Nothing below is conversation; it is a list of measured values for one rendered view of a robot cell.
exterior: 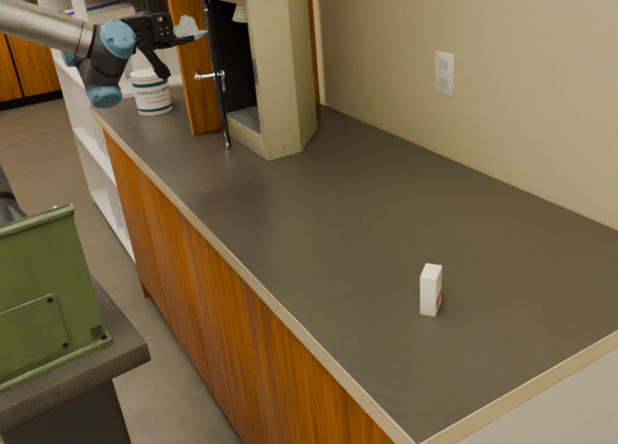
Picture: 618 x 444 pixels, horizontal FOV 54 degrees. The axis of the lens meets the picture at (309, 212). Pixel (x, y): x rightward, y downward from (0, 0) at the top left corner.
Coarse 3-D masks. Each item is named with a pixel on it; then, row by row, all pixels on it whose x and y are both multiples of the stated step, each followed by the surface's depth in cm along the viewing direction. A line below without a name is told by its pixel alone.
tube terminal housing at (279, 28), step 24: (240, 0) 160; (264, 0) 157; (288, 0) 161; (264, 24) 160; (288, 24) 163; (264, 48) 162; (288, 48) 166; (264, 72) 165; (288, 72) 168; (312, 72) 187; (264, 96) 167; (288, 96) 171; (312, 96) 189; (264, 120) 170; (288, 120) 174; (312, 120) 190; (264, 144) 175; (288, 144) 177
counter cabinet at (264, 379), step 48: (144, 192) 210; (144, 240) 239; (192, 240) 170; (144, 288) 283; (192, 288) 188; (240, 288) 143; (192, 336) 212; (240, 336) 156; (288, 336) 123; (240, 384) 171; (288, 384) 133; (336, 384) 108; (576, 384) 98; (240, 432) 190; (288, 432) 144; (336, 432) 115; (384, 432) 96; (480, 432) 88; (528, 432) 96; (576, 432) 105
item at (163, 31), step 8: (144, 16) 150; (152, 16) 151; (160, 16) 148; (168, 16) 149; (128, 24) 147; (136, 24) 148; (144, 24) 149; (152, 24) 148; (160, 24) 149; (168, 24) 151; (136, 32) 149; (144, 32) 150; (152, 32) 150; (160, 32) 151; (168, 32) 151; (136, 40) 149; (152, 40) 152; (160, 40) 151; (168, 40) 151; (152, 48) 152; (160, 48) 151
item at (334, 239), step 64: (128, 128) 214; (320, 128) 198; (192, 192) 161; (256, 192) 158; (320, 192) 154; (384, 192) 152; (448, 192) 149; (512, 192) 146; (256, 256) 129; (320, 256) 127; (384, 256) 125; (448, 256) 123; (512, 256) 121; (576, 256) 119; (320, 320) 108; (384, 320) 106; (448, 320) 105; (512, 320) 103; (576, 320) 102; (384, 384) 92; (448, 384) 91; (512, 384) 90
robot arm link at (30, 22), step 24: (0, 0) 120; (0, 24) 121; (24, 24) 122; (48, 24) 124; (72, 24) 126; (120, 24) 130; (72, 48) 128; (96, 48) 129; (120, 48) 129; (120, 72) 137
